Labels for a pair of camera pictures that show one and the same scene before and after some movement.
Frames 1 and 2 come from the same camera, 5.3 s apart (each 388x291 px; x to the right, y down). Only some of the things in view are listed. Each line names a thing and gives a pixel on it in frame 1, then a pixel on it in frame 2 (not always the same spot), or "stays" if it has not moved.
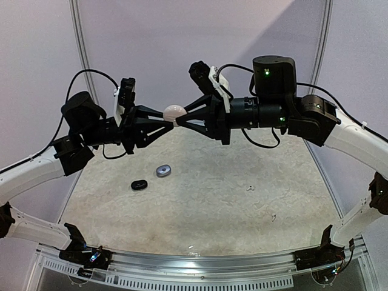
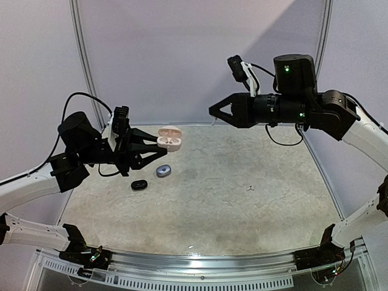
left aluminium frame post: (76, 11) stays
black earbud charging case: (139, 185) stays
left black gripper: (128, 130) to (124, 150)
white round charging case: (171, 112) to (170, 137)
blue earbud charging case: (163, 170) stays
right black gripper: (221, 119) to (244, 110)
